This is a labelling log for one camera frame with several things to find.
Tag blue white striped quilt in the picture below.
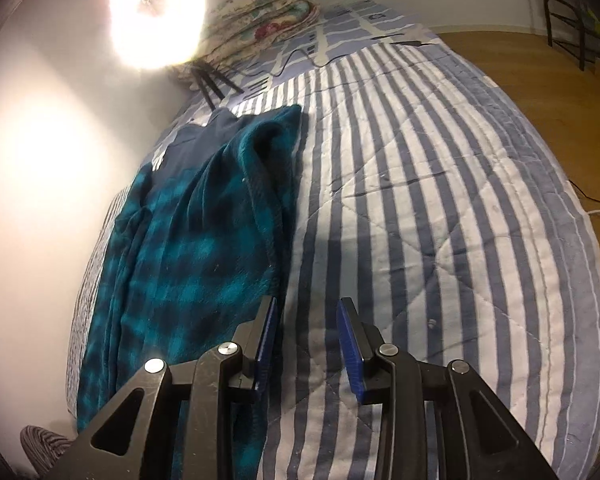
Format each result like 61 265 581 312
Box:
65 42 600 480

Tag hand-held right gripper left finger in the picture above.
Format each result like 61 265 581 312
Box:
42 296 279 480

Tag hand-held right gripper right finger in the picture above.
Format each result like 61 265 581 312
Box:
336 297 561 480

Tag black metal clothes rack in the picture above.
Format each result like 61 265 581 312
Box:
544 0 600 73

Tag blue checked bed sheet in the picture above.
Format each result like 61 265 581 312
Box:
170 0 438 131

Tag black ring light cable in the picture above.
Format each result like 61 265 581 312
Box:
230 30 436 81

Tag folded floral quilt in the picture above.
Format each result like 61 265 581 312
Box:
172 0 323 86

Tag grey striped garment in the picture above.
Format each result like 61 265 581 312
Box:
20 425 76 478

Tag teal plaid fleece jacket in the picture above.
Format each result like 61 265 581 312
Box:
75 104 303 480

